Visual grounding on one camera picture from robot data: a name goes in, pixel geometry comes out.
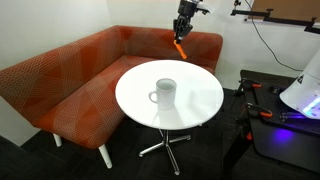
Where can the black camera boom bar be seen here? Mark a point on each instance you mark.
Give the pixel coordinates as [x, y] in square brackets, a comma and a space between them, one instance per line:
[244, 7]

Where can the cork board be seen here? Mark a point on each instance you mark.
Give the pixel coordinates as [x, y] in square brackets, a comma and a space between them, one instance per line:
[289, 9]

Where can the orange handled clamp far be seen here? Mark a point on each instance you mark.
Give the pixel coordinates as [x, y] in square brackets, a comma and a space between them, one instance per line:
[246, 84]

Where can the orange handled clamp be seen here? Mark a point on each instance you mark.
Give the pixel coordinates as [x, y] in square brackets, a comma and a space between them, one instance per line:
[246, 84]
[260, 110]

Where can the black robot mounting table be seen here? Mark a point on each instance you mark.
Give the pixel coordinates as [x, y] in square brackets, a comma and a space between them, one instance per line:
[286, 137]

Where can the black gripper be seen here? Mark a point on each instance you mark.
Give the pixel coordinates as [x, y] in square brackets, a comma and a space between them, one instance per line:
[181, 24]

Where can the orange handled clamp near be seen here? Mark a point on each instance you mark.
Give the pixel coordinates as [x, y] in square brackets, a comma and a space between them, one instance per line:
[260, 110]

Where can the round white table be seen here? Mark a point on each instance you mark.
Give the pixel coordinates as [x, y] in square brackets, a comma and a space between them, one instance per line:
[199, 96]

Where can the orange marker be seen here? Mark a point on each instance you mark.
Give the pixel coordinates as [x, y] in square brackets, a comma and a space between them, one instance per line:
[180, 50]

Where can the orange patterned corner sofa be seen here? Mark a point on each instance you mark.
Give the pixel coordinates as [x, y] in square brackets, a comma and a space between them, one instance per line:
[70, 91]

